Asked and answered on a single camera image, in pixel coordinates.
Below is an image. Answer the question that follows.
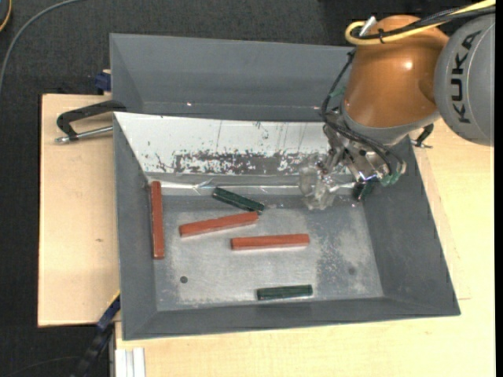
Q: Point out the grey metal bin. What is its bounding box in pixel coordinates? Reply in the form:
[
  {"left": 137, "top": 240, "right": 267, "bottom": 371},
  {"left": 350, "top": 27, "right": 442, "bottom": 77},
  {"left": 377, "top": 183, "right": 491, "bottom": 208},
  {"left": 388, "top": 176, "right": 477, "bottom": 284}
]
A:
[{"left": 108, "top": 32, "right": 462, "bottom": 342}]

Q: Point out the dark green flat block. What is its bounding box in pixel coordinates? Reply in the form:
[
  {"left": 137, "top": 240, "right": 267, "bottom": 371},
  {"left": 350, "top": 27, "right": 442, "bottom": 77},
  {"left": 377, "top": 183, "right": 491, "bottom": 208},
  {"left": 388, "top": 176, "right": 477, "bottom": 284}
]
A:
[
  {"left": 211, "top": 186, "right": 266, "bottom": 214},
  {"left": 255, "top": 284, "right": 314, "bottom": 302}
]

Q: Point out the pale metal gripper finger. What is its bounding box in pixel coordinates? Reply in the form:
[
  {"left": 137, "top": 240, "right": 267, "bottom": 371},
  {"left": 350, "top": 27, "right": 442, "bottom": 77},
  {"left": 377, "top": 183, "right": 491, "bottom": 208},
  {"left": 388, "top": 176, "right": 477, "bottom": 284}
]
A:
[
  {"left": 307, "top": 174, "right": 340, "bottom": 212},
  {"left": 298, "top": 159, "right": 324, "bottom": 199}
]

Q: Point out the red-brown flat block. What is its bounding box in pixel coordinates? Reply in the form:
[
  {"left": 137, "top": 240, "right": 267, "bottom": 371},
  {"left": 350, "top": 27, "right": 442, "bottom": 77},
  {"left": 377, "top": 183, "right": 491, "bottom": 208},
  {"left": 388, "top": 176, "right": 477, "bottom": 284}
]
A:
[
  {"left": 229, "top": 232, "right": 311, "bottom": 251},
  {"left": 178, "top": 210, "right": 260, "bottom": 239},
  {"left": 149, "top": 180, "right": 167, "bottom": 261}
]

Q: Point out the pale wood board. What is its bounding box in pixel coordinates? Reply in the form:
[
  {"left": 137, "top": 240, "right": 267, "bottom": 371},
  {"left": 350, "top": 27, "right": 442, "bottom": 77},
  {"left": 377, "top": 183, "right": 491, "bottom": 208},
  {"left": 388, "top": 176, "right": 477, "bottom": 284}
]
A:
[{"left": 37, "top": 93, "right": 122, "bottom": 328}]

